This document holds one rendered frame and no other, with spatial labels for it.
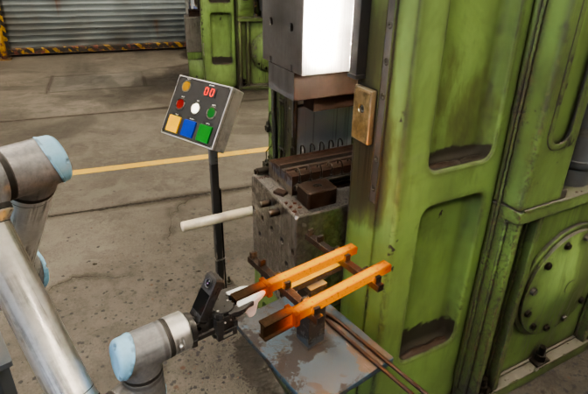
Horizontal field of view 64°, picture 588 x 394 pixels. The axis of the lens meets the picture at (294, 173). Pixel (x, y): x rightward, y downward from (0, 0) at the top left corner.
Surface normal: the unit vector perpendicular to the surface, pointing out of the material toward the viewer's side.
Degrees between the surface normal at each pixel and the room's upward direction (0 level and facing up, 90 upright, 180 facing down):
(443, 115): 89
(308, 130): 90
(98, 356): 0
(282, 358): 0
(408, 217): 90
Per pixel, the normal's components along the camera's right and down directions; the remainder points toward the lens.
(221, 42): 0.24, 0.41
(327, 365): 0.02, -0.91
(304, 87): 0.47, 0.38
